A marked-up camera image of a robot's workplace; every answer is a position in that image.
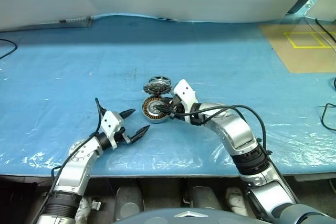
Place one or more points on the brown cardboard sheet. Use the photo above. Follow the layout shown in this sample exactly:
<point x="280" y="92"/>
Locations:
<point x="302" y="56"/>

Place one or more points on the silver motor housing copper windings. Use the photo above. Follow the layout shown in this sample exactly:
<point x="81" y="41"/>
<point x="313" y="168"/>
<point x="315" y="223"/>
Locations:
<point x="150" y="115"/>

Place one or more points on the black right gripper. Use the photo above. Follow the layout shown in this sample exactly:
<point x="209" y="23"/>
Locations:
<point x="178" y="107"/>

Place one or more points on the small white connector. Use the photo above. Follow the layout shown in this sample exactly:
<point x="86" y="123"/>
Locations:
<point x="96" y="205"/>

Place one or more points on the grey robot torso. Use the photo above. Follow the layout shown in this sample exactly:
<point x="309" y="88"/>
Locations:
<point x="189" y="216"/>

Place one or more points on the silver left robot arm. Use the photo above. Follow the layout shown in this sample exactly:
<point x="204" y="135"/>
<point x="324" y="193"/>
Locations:
<point x="76" y="171"/>

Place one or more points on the grey rounded cylinder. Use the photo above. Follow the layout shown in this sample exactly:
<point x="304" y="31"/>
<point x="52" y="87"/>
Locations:
<point x="128" y="200"/>
<point x="206" y="196"/>

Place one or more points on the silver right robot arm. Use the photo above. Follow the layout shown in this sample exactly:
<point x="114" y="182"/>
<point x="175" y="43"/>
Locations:
<point x="231" y="129"/>

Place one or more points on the white crumpled cloth bundle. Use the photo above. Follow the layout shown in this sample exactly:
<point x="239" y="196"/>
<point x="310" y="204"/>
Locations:
<point x="236" y="200"/>
<point x="84" y="211"/>

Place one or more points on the grey power strip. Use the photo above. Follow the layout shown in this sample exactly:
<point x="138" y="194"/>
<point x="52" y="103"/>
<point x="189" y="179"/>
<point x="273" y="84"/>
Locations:
<point x="76" y="21"/>

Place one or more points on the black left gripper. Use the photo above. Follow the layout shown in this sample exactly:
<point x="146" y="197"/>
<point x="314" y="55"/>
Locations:
<point x="123" y="137"/>

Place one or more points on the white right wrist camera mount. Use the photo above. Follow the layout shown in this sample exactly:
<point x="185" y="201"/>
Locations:
<point x="183" y="90"/>

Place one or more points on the spoked motor rotor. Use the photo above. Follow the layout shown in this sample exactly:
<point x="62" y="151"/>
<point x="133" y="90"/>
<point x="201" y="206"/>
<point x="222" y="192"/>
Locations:
<point x="155" y="88"/>

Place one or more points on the blue plastic table cover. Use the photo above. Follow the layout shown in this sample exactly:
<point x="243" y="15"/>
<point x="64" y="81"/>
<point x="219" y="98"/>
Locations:
<point x="78" y="64"/>

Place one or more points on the grey bracket with bolt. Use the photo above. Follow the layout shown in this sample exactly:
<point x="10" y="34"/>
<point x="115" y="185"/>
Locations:
<point x="311" y="5"/>

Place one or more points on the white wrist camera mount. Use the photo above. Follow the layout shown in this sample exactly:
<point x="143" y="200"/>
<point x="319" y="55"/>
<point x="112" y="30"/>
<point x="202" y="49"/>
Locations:
<point x="183" y="90"/>
<point x="109" y="123"/>

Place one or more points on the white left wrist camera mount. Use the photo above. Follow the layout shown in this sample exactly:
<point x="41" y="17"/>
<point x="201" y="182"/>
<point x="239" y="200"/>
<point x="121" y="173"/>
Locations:
<point x="109" y="123"/>

